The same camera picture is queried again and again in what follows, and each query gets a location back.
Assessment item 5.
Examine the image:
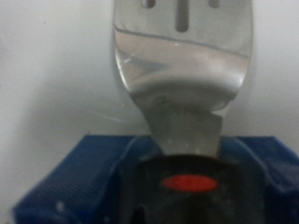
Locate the metal spatula with black handle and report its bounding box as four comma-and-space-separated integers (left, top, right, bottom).
111, 0, 270, 224

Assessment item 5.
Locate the blue printed spatula grip block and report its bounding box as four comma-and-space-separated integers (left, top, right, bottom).
12, 133, 299, 224

